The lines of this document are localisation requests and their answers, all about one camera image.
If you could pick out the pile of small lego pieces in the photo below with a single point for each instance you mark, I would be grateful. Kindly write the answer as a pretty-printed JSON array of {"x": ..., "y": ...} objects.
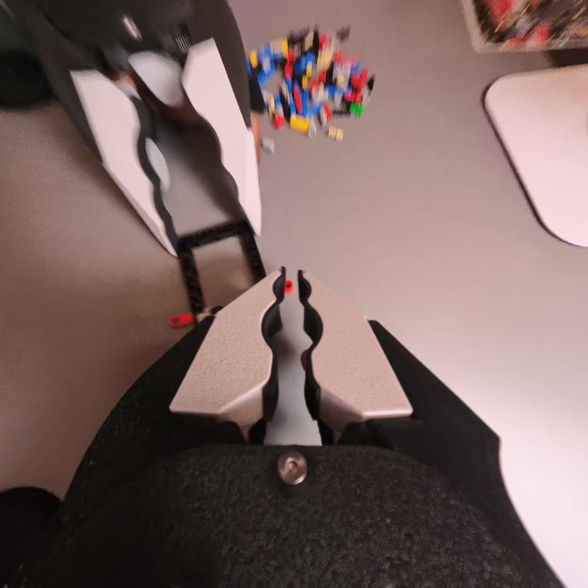
[{"x": 312, "y": 82}]

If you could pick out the colourful sticker sheet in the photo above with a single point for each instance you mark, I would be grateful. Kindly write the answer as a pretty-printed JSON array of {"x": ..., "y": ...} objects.
[{"x": 523, "y": 23}]

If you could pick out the white book stand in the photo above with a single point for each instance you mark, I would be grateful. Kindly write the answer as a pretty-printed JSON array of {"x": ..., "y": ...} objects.
[{"x": 546, "y": 147}]

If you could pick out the person's left hand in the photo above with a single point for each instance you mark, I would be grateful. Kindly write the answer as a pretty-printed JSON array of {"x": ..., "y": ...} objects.
[{"x": 256, "y": 138}]

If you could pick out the person's right hand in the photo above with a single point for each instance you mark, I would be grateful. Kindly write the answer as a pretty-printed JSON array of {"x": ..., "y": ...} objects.
[{"x": 304, "y": 358}]

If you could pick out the black lego frame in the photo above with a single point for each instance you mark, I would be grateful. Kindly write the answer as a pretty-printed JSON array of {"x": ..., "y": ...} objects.
[{"x": 250, "y": 257}]

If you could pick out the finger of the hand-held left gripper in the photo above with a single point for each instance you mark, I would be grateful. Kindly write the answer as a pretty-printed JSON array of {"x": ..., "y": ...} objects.
[
  {"x": 110, "y": 147},
  {"x": 220, "y": 105}
]

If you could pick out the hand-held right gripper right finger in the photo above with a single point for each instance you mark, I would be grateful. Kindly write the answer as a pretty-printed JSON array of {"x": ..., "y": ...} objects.
[{"x": 358, "y": 367}]

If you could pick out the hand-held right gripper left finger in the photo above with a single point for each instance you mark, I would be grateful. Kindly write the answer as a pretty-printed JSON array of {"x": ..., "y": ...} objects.
[{"x": 225, "y": 363}]

